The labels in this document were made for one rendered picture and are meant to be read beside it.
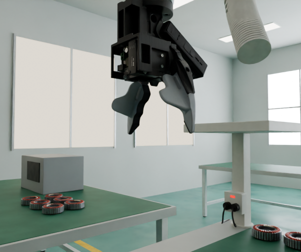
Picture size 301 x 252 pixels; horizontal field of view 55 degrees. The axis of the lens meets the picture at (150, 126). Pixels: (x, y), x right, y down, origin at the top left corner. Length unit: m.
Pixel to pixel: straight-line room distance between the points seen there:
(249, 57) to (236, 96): 6.62
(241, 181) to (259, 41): 0.66
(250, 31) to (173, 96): 1.16
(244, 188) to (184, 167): 5.23
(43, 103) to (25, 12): 1.34
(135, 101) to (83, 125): 4.46
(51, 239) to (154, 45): 1.06
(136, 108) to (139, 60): 0.12
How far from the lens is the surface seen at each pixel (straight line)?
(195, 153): 6.87
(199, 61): 0.51
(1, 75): 4.55
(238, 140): 1.39
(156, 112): 5.95
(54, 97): 4.76
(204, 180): 4.39
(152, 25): 0.47
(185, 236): 1.27
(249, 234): 1.35
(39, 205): 1.78
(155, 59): 0.43
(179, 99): 0.41
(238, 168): 1.40
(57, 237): 1.36
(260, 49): 1.54
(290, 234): 1.28
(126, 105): 0.49
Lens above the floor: 1.15
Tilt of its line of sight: 2 degrees up
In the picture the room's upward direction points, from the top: straight up
